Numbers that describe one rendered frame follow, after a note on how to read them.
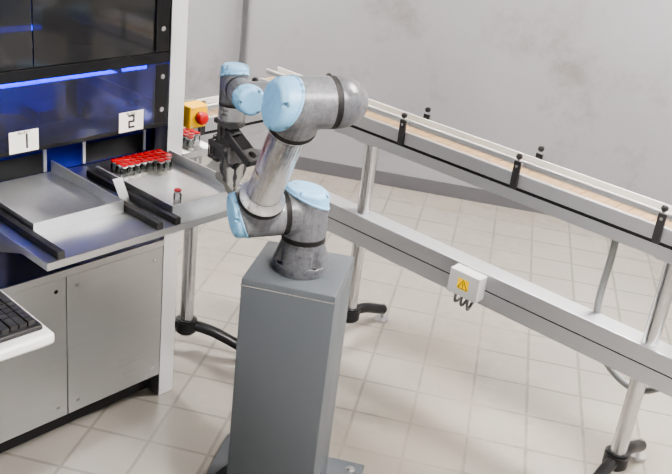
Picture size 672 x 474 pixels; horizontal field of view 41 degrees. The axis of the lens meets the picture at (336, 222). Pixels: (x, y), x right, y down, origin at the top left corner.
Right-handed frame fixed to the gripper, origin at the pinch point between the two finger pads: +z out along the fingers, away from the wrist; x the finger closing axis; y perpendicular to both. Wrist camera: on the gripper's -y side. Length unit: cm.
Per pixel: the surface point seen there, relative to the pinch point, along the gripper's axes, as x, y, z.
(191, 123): -15.0, 36.4, -6.6
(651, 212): -85, -84, -3
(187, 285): -30, 53, 62
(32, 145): 39, 37, -9
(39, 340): 71, -19, 12
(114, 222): 33.6, 7.3, 3.4
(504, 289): -84, -44, 39
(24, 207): 47, 27, 3
